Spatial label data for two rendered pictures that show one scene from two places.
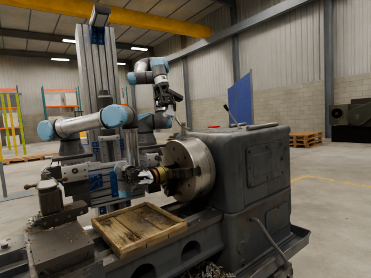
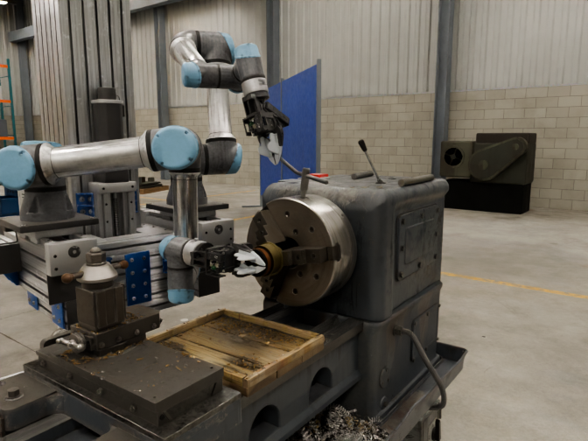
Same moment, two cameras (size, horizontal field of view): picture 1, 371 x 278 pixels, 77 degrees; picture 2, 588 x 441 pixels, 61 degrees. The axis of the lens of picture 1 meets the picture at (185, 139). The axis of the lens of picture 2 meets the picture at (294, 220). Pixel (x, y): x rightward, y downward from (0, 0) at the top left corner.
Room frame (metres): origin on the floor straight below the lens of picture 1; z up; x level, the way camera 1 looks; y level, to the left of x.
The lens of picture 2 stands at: (-0.18, 0.45, 1.40)
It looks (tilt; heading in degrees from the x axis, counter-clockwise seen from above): 9 degrees down; 343
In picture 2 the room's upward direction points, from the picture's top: straight up
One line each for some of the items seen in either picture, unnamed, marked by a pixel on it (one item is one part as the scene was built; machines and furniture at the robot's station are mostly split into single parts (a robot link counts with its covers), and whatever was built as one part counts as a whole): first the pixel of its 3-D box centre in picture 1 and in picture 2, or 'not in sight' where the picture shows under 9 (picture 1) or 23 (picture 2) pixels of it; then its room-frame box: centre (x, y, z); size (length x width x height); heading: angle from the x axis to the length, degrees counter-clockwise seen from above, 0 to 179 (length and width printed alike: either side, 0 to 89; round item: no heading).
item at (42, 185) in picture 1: (47, 182); (96, 270); (0.88, 0.54, 1.13); 0.08 x 0.08 x 0.03
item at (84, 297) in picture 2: (51, 199); (102, 301); (0.88, 0.54, 1.07); 0.07 x 0.07 x 0.10; 37
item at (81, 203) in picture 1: (59, 215); (112, 332); (0.90, 0.52, 0.99); 0.20 x 0.10 x 0.05; 127
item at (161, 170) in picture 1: (159, 175); (266, 260); (1.09, 0.14, 1.08); 0.09 x 0.09 x 0.09; 37
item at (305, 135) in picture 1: (302, 139); not in sight; (8.23, -4.16, 0.22); 1.25 x 0.86 x 0.44; 128
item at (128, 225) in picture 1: (137, 224); (233, 344); (1.01, 0.24, 0.89); 0.36 x 0.30 x 0.04; 37
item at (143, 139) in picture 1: (146, 138); (186, 190); (1.71, 0.29, 1.21); 0.15 x 0.15 x 0.10
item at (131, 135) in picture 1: (132, 146); (185, 206); (1.38, 0.32, 1.19); 0.12 x 0.11 x 0.49; 77
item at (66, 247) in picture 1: (54, 235); (119, 365); (0.83, 0.51, 0.95); 0.43 x 0.17 x 0.05; 37
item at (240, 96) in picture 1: (238, 117); (282, 151); (7.76, -1.79, 1.18); 4.12 x 0.80 x 2.35; 177
